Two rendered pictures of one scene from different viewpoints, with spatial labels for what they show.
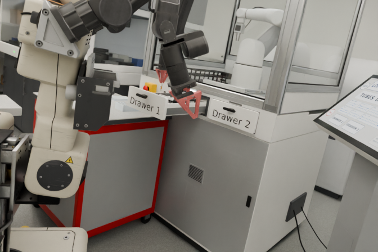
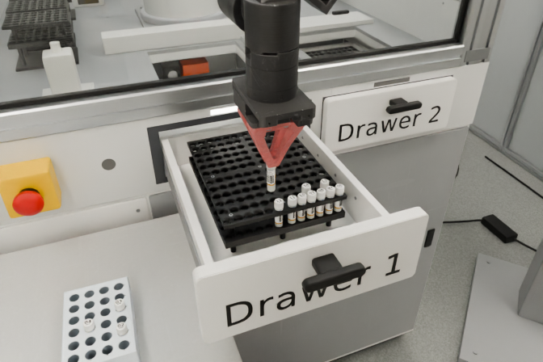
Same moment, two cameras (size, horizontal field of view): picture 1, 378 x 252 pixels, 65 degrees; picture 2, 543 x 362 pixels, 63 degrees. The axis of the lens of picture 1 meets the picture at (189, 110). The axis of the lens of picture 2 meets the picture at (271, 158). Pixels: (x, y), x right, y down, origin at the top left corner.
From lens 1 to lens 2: 1.48 m
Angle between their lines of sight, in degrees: 60
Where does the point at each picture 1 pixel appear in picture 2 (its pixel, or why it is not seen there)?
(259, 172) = (449, 184)
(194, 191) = not seen: hidden behind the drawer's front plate
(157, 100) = (386, 242)
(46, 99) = not seen: outside the picture
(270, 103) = (477, 45)
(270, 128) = (473, 96)
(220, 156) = not seen: hidden behind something
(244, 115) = (427, 98)
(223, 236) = (381, 314)
